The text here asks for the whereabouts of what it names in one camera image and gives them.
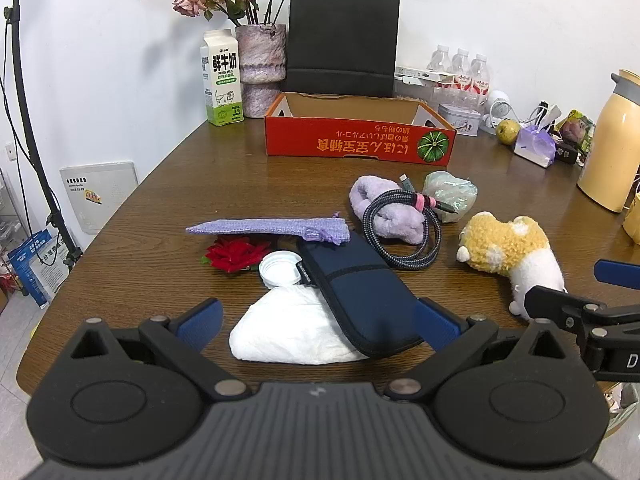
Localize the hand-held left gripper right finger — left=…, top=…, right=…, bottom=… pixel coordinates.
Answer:
left=382, top=297, right=568, bottom=403

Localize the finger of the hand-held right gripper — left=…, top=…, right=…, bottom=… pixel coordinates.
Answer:
left=524, top=284, right=608, bottom=333
left=593, top=259, right=640, bottom=287

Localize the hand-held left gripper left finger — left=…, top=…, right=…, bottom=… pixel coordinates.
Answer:
left=67, top=297, right=253, bottom=403

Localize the braided charging cable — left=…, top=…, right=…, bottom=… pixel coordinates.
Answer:
left=362, top=174, right=458, bottom=268

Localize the corgi plush toy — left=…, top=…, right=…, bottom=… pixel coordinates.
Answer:
left=456, top=211, right=568, bottom=317

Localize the white cloth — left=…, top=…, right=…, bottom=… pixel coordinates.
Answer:
left=229, top=285, right=373, bottom=365

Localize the navy zip pouch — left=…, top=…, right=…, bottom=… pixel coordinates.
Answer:
left=296, top=232, right=426, bottom=359

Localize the purple knitted pouch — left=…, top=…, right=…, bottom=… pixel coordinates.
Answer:
left=185, top=212, right=351, bottom=247

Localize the iridescent plastic bag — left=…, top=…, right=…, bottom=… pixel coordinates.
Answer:
left=422, top=170, right=478, bottom=223

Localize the orange cardboard box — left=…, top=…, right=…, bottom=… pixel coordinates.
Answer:
left=264, top=92, right=457, bottom=167

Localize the red fabric flower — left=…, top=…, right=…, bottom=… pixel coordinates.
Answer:
left=201, top=237, right=271, bottom=273

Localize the white plastic lid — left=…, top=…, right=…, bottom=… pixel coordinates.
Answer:
left=258, top=251, right=312, bottom=289

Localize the cream thermos jug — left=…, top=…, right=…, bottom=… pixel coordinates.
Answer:
left=576, top=69, right=640, bottom=213

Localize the colourful snack packet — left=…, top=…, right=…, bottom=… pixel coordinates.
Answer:
left=555, top=110, right=596, bottom=153

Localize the purple plastic bag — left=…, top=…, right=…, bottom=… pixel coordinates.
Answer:
left=514, top=125, right=556, bottom=168

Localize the white panel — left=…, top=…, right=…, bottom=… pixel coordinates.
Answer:
left=60, top=161, right=140, bottom=236

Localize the blue pet food bag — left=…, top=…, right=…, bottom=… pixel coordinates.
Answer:
left=7, top=230, right=68, bottom=308

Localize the green apple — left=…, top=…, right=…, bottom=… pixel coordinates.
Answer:
left=496, top=119, right=522, bottom=146

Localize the small white round device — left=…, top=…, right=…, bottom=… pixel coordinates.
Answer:
left=480, top=90, right=516, bottom=133

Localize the floral tin box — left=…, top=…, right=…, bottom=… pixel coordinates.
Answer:
left=437, top=103, right=482, bottom=137

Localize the clear seed container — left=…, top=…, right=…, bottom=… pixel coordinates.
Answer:
left=395, top=82, right=436, bottom=103

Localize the white green milk carton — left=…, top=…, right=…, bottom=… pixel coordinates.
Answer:
left=200, top=30, right=246, bottom=127

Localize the flat white cardboard box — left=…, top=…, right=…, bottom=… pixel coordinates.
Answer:
left=394, top=66, right=458, bottom=86

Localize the black light stand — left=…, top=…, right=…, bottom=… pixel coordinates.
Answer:
left=2, top=0, right=83, bottom=296

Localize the purple stone vase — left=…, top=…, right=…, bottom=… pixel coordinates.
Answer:
left=235, top=23, right=288, bottom=118

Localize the black paper bag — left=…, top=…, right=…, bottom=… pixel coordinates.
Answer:
left=286, top=0, right=401, bottom=98

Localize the white charger with cables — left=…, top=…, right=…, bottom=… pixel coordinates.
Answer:
left=522, top=101, right=563, bottom=133

